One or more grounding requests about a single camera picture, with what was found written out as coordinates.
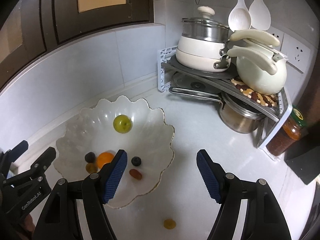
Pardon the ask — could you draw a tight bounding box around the orange mandarin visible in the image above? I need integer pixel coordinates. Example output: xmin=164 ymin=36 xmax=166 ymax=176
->
xmin=96 ymin=152 xmax=114 ymax=169

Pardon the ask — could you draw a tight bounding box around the red grape tomato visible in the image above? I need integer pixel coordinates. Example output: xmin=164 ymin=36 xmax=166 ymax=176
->
xmin=129 ymin=169 xmax=143 ymax=180

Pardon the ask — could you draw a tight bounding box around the yellow grape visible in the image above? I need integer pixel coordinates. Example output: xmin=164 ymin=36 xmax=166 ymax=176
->
xmin=85 ymin=163 xmax=98 ymax=174

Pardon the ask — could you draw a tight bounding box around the blueberry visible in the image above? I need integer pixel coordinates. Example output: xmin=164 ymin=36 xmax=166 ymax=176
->
xmin=131 ymin=156 xmax=142 ymax=167

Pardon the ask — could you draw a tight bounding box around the dark plum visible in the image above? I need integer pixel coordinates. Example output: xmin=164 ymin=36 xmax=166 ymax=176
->
xmin=85 ymin=152 xmax=96 ymax=163

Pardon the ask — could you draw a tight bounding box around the green apple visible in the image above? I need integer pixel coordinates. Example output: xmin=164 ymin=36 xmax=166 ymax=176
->
xmin=113 ymin=114 xmax=132 ymax=134

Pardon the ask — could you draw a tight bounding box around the white scalloped bowl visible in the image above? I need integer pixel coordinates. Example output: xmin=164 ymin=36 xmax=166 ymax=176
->
xmin=54 ymin=95 xmax=175 ymax=209

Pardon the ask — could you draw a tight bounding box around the yellow-brown small fruit left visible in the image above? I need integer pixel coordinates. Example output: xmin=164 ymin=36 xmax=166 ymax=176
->
xmin=163 ymin=218 xmax=176 ymax=230

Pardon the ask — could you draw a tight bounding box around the stainless steel pot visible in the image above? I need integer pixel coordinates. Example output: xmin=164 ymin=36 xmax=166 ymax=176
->
xmin=219 ymin=92 xmax=266 ymax=134

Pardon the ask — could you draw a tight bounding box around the black box on counter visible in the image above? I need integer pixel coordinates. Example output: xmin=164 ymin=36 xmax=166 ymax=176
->
xmin=285 ymin=140 xmax=319 ymax=185

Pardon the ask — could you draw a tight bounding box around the jar of orange preserve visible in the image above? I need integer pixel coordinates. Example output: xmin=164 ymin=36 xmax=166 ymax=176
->
xmin=266 ymin=106 xmax=306 ymax=156

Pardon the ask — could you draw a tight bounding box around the white corner shelf rack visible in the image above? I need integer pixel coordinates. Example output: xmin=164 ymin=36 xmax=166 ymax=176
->
xmin=157 ymin=46 xmax=292 ymax=153

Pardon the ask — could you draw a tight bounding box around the wooden bead trivet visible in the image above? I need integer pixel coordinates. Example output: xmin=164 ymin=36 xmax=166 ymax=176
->
xmin=231 ymin=77 xmax=278 ymax=108

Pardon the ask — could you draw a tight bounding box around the glass lid under shelf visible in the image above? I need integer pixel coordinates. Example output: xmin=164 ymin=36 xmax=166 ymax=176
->
xmin=169 ymin=72 xmax=223 ymax=104

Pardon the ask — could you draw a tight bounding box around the cream kettle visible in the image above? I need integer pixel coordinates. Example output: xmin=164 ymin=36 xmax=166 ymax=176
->
xmin=227 ymin=29 xmax=287 ymax=95

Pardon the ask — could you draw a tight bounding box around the cream pot with glass lid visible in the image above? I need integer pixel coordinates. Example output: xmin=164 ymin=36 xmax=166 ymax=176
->
xmin=176 ymin=6 xmax=231 ymax=73

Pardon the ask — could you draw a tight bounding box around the white spoon left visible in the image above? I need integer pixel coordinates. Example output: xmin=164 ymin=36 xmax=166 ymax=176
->
xmin=228 ymin=0 xmax=252 ymax=32

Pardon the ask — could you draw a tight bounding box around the dark wooden window frame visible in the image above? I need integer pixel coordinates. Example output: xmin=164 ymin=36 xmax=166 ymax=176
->
xmin=1 ymin=0 xmax=153 ymax=87

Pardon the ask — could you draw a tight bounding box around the wall power socket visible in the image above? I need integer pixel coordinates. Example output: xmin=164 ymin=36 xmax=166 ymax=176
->
xmin=281 ymin=34 xmax=311 ymax=73

